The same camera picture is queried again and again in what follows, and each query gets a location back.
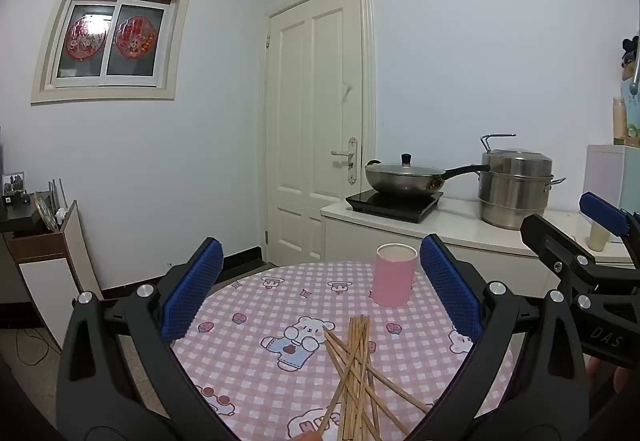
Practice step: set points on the pink cup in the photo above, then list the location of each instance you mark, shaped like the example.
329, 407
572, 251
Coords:
392, 281

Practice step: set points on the white box appliance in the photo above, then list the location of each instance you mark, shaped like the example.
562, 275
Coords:
602, 171

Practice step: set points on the cream framed window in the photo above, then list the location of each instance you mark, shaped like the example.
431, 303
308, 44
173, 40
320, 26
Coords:
45, 71

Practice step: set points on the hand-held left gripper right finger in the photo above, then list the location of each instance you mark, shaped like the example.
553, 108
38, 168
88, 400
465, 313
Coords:
450, 291

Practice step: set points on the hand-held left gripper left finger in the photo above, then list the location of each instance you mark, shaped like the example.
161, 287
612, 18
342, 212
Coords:
192, 291

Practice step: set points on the small photo frame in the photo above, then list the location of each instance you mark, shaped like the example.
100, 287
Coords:
13, 182

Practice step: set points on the white low cabinet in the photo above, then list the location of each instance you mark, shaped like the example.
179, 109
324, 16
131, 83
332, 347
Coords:
380, 241

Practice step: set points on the black induction cooker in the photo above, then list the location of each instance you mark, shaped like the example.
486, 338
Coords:
395, 208

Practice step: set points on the cream bottle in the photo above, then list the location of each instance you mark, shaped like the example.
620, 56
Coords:
620, 121

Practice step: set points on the dark wooden desk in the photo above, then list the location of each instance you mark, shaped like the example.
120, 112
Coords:
15, 218

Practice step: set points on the group of wooden chopsticks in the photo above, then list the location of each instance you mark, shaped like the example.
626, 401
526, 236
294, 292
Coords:
357, 361

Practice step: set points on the person's right hand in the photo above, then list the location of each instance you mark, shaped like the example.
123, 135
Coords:
624, 378

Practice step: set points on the white door hook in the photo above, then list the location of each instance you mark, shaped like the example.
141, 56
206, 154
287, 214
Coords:
347, 89

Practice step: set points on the pink checkered cartoon tablecloth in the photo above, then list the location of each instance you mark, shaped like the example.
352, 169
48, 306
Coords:
260, 311

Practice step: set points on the cream panel door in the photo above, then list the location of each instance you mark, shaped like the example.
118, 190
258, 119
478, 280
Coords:
320, 71

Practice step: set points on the steel wok with lid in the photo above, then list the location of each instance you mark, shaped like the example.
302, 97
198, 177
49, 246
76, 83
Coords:
400, 178

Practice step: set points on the red round window decal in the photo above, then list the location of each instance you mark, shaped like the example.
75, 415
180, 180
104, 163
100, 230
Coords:
85, 38
134, 37

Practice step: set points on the cartoon doll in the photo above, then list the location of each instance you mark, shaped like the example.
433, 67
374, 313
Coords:
630, 86

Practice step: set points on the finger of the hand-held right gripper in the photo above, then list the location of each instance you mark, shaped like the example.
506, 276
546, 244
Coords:
550, 246
602, 215

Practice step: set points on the brown and white side cabinet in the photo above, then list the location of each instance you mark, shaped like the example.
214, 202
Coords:
45, 286

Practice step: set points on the pale yellow cup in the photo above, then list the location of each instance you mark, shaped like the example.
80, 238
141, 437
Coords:
598, 238

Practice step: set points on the round metal plate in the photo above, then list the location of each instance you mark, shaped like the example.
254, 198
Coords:
45, 211

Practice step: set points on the stainless steel steamer pot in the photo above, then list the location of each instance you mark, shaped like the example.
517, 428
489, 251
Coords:
515, 191

